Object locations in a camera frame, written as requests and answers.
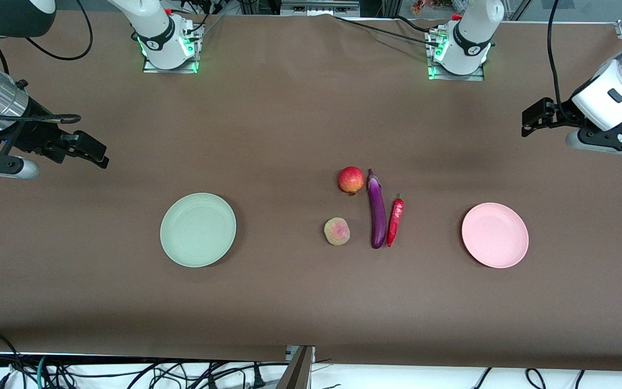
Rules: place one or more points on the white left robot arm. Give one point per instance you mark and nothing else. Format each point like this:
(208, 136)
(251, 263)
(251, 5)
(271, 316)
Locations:
(470, 32)

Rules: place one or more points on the colourful background item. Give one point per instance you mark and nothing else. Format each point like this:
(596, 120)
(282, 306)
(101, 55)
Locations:
(430, 6)

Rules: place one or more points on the pale pink peach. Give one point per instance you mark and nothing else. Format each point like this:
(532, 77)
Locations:
(337, 231)

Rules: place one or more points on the grey metal equipment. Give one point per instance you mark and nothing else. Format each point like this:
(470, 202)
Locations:
(316, 8)

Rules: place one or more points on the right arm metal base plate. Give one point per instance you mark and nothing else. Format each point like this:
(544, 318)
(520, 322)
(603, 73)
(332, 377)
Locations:
(151, 67)

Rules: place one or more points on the aluminium frame post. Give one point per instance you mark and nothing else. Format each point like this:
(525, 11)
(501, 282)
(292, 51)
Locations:
(297, 373)

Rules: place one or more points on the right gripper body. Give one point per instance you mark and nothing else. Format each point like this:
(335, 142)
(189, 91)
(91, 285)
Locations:
(37, 135)

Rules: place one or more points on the red chili pepper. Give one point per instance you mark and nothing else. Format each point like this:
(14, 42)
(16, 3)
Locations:
(396, 216)

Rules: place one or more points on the purple eggplant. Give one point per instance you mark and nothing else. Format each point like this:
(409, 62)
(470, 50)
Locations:
(377, 216)

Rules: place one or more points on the pink plate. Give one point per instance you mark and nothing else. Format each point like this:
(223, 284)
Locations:
(494, 235)

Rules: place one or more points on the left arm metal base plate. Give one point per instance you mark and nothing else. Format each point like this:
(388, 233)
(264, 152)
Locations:
(473, 77)

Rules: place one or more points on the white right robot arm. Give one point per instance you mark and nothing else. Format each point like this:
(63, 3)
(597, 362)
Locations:
(154, 32)

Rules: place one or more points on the red pomegranate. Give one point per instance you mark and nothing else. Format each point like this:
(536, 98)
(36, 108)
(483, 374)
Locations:
(351, 180)

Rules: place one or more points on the pale green plate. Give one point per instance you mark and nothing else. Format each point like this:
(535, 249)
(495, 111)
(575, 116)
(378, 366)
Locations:
(197, 237)

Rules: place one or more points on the brown table cloth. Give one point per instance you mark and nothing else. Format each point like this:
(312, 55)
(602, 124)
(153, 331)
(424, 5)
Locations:
(289, 297)

